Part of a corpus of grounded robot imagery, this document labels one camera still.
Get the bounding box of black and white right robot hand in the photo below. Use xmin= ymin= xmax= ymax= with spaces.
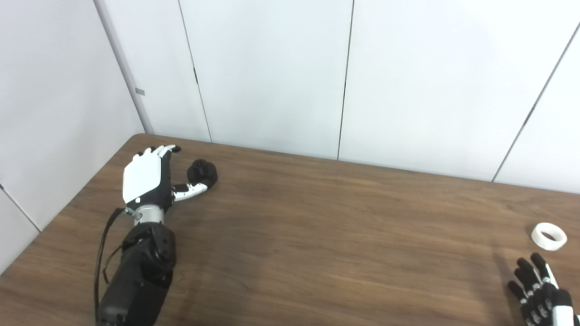
xmin=507 ymin=253 xmax=580 ymax=326

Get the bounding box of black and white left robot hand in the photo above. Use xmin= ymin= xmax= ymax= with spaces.
xmin=122 ymin=145 xmax=210 ymax=214

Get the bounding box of white plastic ring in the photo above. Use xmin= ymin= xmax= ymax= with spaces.
xmin=531 ymin=222 xmax=568 ymax=252

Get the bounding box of round black plastic part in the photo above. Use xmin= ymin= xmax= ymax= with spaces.
xmin=187 ymin=159 xmax=218 ymax=188

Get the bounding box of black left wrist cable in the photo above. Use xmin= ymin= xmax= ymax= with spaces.
xmin=94 ymin=207 xmax=139 ymax=317

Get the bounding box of grey wall corner trim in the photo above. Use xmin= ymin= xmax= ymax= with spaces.
xmin=94 ymin=0 xmax=155 ymax=135

